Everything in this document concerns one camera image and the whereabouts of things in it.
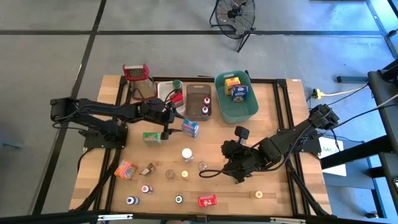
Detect yellow Corn Pops box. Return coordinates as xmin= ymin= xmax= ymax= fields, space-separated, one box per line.
xmin=224 ymin=77 xmax=241 ymax=96

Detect grey floor object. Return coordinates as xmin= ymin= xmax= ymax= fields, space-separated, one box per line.
xmin=0 ymin=138 xmax=25 ymax=150

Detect grey desk cable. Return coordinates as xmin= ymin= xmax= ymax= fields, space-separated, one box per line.
xmin=369 ymin=93 xmax=398 ymax=112

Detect blue Rice Krispies box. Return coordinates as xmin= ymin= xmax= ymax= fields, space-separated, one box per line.
xmin=181 ymin=119 xmax=200 ymax=138

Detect grey metal floor foot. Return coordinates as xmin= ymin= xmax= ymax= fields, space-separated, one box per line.
xmin=336 ymin=75 xmax=369 ymax=84

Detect white plastic bin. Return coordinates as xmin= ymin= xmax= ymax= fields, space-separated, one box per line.
xmin=157 ymin=80 xmax=187 ymax=116

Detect white paper sheet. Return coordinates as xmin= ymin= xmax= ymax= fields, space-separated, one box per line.
xmin=318 ymin=136 xmax=348 ymax=177

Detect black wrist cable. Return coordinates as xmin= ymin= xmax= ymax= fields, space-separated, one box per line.
xmin=198 ymin=169 xmax=226 ymax=179
xmin=161 ymin=88 xmax=185 ymax=108

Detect black side desk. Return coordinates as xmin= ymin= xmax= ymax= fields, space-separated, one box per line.
xmin=320 ymin=57 xmax=398 ymax=218

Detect black crossbar silver brackets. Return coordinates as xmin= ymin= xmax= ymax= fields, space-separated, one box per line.
xmin=0 ymin=210 xmax=398 ymax=224

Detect green Apple Jacks box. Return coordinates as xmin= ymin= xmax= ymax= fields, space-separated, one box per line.
xmin=142 ymin=132 xmax=163 ymax=147

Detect teal green plastic bin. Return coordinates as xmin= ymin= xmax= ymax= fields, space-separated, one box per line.
xmin=214 ymin=70 xmax=259 ymax=124

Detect black floor cable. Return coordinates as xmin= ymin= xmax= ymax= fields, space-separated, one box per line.
xmin=329 ymin=102 xmax=398 ymax=134

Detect orange snack packet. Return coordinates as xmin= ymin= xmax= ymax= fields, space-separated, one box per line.
xmin=114 ymin=159 xmax=139 ymax=180

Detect pale extension cable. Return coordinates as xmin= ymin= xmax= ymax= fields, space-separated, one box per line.
xmin=322 ymin=83 xmax=371 ymax=97

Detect red Froot Loops box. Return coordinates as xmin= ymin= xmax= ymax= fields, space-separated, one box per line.
xmin=198 ymin=194 xmax=218 ymax=208

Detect black wire floor fan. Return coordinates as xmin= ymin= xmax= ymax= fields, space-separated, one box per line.
xmin=208 ymin=0 xmax=256 ymax=53

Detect red handled box grater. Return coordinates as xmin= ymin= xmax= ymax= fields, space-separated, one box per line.
xmin=123 ymin=63 xmax=158 ymax=101

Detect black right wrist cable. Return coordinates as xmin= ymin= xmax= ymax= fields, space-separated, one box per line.
xmin=198 ymin=169 xmax=226 ymax=179

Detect small brown packet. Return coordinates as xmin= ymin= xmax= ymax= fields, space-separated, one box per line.
xmin=139 ymin=162 xmax=156 ymax=177

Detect white lid bagel seasoning jar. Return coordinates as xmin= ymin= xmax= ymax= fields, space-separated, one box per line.
xmin=181 ymin=147 xmax=193 ymax=164

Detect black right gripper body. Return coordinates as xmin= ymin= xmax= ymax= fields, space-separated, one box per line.
xmin=221 ymin=139 xmax=253 ymax=185

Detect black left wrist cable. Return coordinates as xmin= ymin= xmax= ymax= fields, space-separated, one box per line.
xmin=161 ymin=88 xmax=185 ymax=108

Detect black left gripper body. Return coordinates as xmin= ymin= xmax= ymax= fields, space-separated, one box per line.
xmin=154 ymin=103 xmax=177 ymax=133

